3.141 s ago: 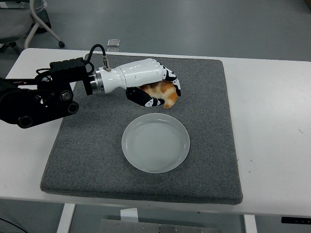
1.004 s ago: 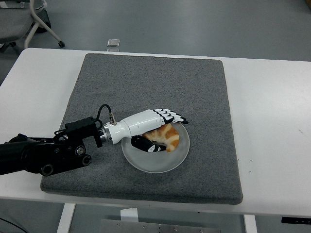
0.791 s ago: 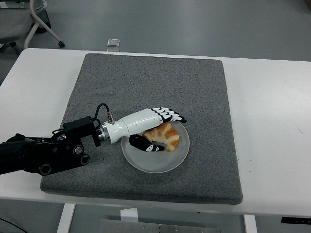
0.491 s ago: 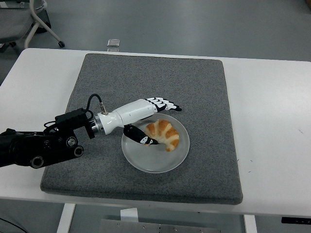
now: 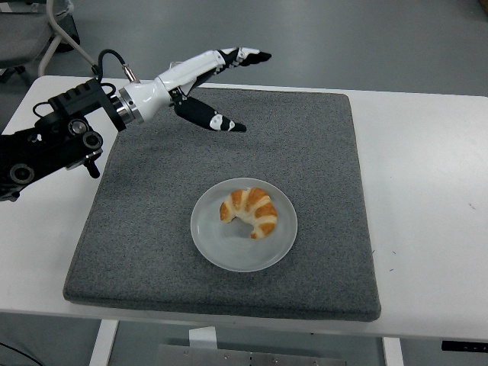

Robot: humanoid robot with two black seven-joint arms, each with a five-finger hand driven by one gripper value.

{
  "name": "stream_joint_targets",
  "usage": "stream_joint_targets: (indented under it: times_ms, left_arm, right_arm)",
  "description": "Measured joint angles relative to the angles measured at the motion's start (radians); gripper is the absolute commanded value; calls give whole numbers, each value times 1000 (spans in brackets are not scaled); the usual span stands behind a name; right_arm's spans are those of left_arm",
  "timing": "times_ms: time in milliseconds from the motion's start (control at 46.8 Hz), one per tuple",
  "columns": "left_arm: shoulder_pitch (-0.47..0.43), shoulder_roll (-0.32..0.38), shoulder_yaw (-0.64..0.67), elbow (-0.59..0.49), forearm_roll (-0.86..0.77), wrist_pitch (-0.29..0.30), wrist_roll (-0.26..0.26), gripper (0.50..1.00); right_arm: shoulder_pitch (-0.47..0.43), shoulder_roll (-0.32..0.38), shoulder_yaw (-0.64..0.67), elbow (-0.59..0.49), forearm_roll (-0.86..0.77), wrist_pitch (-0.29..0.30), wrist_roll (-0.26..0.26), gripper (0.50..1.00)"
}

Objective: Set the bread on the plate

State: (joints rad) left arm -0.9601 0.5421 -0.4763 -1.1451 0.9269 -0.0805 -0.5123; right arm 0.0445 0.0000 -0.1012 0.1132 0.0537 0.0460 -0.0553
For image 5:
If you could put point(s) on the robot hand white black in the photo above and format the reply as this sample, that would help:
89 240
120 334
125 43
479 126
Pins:
152 95

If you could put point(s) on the croissant bread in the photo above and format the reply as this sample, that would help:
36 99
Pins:
263 213

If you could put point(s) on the pale grey round plate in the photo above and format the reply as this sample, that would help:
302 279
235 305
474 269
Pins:
213 244

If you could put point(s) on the grey metal plate with screws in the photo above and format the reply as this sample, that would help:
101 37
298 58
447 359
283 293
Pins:
251 356

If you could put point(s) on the silver floor outlet box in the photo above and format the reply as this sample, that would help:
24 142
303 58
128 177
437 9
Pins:
174 65

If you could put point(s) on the grey office chair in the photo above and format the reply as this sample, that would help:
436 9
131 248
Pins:
19 34

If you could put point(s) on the grey felt mat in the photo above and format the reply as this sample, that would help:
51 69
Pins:
305 152

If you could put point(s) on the white table leg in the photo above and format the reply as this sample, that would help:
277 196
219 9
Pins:
392 352
103 343

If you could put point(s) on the black table control panel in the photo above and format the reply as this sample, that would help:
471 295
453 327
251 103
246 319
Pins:
465 345

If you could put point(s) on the white table bracket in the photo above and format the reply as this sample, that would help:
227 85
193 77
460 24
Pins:
202 337

